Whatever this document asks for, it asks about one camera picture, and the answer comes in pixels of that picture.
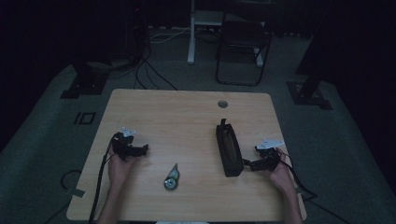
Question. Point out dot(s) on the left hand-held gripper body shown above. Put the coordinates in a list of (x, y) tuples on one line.
[(122, 145)]

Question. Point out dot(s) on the black folding chair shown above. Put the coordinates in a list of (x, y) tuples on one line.
[(243, 34)]

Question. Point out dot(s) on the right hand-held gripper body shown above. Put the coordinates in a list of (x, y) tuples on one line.
[(270, 155)]

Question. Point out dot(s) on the black pencil case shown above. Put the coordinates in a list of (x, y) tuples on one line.
[(229, 149)]

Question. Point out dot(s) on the person's right hand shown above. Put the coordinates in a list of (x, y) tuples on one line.
[(282, 177)]

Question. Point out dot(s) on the grey table grommet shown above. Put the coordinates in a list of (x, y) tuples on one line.
[(222, 104)]

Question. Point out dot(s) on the person's left hand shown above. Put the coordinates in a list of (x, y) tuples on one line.
[(119, 169)]

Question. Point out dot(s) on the white desk leg frame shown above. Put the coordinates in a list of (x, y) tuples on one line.
[(191, 40)]

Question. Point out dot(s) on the grey floor tape piece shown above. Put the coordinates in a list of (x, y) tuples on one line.
[(76, 192)]

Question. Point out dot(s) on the black stand base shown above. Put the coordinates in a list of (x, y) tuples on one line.
[(308, 93), (87, 84)]

